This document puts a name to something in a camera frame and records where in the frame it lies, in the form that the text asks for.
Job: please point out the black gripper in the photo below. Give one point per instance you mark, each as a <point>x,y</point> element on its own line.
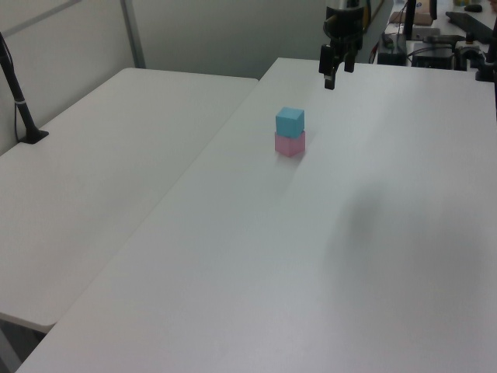
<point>345,24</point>

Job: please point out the blue cube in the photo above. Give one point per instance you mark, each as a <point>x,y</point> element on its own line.
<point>289,122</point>

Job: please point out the pink cube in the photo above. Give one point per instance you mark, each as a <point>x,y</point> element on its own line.
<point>288,145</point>

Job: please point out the black electronics box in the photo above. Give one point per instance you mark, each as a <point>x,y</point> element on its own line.
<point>392,58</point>

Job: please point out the black monitor stand pole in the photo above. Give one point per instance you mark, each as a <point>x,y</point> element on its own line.
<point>410,19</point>

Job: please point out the black desk device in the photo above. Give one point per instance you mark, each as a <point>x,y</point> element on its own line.
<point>436,52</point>

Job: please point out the black keyboard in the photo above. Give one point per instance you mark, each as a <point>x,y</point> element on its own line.
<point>471,25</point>

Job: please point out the black table clamp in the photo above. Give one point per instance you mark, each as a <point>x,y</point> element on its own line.
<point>487,66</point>

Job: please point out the grey metal frame post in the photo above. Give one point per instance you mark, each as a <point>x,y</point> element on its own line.
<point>134,35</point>

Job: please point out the black camera stand pole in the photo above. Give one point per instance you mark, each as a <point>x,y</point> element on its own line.
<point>17,97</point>

